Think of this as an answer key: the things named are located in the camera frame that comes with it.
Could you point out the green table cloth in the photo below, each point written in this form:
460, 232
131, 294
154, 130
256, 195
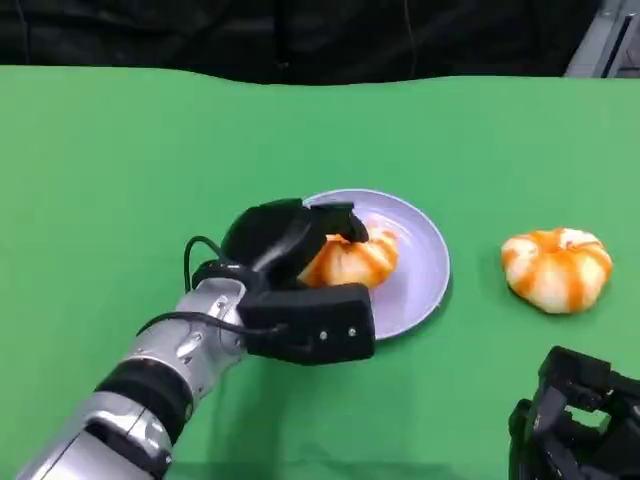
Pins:
125, 165

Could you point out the orange and white toy bread roll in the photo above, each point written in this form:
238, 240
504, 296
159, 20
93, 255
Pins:
557, 272
355, 260

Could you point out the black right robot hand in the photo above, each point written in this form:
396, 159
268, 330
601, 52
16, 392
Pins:
575, 430

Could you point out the grey metal machine frame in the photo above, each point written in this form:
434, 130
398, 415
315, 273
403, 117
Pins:
607, 40

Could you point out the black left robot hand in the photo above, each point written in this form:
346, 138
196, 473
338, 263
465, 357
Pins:
275, 240

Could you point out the lilac plate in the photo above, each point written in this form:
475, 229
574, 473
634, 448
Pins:
420, 270

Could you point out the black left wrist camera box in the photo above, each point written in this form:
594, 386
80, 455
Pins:
320, 320

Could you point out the black backdrop curtain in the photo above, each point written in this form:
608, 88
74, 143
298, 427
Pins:
250, 30

